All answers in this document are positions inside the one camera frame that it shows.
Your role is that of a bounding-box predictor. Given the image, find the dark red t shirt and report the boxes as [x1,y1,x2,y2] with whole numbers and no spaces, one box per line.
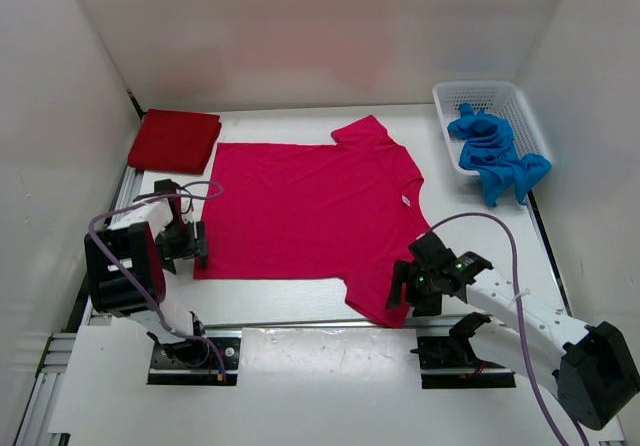
[127,109,222,175]

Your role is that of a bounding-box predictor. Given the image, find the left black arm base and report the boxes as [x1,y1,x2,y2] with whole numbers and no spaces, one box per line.
[147,329,242,387]

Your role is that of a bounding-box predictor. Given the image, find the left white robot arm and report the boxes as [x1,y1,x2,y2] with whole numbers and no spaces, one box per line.
[84,179,213,369]

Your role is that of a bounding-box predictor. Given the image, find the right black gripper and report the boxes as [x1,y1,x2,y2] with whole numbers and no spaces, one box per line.
[384,258,442,316]

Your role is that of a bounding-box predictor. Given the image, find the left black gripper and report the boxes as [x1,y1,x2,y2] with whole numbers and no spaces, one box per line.
[155,219,208,274]

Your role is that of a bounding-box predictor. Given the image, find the blue t shirt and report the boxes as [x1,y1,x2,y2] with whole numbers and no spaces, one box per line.
[447,103,552,207]

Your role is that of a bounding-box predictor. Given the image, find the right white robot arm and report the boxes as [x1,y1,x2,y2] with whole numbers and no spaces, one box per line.
[386,233,639,430]

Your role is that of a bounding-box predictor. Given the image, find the pink t shirt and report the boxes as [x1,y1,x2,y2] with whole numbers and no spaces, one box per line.
[193,116,428,328]

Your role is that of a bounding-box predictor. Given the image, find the white plastic basket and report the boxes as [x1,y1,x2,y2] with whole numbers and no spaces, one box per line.
[432,80,552,183]

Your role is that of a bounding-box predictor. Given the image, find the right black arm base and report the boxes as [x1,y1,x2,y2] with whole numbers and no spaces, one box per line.
[411,312,516,390]

